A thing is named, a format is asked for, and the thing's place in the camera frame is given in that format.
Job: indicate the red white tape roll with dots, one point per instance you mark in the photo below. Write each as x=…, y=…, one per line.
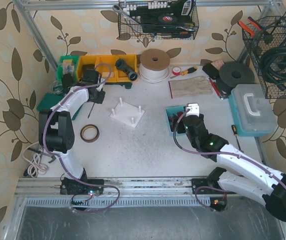
x=176, y=71

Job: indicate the beige work glove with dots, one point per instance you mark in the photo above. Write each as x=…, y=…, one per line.
x=199, y=85

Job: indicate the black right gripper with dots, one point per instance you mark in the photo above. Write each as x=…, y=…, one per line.
x=181, y=127

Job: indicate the green storage bin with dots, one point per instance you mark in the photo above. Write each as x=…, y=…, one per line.
x=67, y=65

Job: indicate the black rectangular case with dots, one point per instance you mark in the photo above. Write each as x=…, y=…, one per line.
x=211, y=71

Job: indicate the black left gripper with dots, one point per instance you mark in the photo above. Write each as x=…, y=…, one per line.
x=67, y=80

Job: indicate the small black yellow screwdriver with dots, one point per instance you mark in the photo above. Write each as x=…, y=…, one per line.
x=233, y=127

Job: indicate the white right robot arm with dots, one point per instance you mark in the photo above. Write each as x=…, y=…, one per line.
x=239, y=173

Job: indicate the thin black screwdriver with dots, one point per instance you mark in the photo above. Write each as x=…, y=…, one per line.
x=91, y=110

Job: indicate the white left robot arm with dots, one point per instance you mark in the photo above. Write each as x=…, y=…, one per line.
x=56, y=130

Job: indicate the teal clear lid toolbox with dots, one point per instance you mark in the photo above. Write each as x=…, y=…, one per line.
x=251, y=111

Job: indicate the white four-peg base plate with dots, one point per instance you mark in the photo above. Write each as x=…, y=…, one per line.
x=127, y=114

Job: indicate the orange handled pliers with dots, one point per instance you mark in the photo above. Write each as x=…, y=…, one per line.
x=247, y=27

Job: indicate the white cable spool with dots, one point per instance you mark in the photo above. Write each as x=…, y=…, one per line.
x=154, y=66

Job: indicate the dark grey empty spool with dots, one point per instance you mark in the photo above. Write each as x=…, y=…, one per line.
x=232, y=74

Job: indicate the small teal parts tray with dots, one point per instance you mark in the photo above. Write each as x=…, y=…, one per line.
x=170, y=111

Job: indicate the sandpaper sheet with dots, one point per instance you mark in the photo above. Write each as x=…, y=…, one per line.
x=218, y=63

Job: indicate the wire basket with hose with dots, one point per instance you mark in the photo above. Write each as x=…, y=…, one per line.
x=267, y=50

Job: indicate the wire basket with tools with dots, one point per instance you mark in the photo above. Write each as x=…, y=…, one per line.
x=162, y=19

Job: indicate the brown packing tape roll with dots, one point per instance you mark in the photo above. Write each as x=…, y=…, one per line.
x=89, y=133

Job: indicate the yellow black nut driver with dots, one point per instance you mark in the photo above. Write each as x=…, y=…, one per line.
x=185, y=72

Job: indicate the dark grey pipe fitting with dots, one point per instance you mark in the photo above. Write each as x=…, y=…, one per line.
x=122, y=66

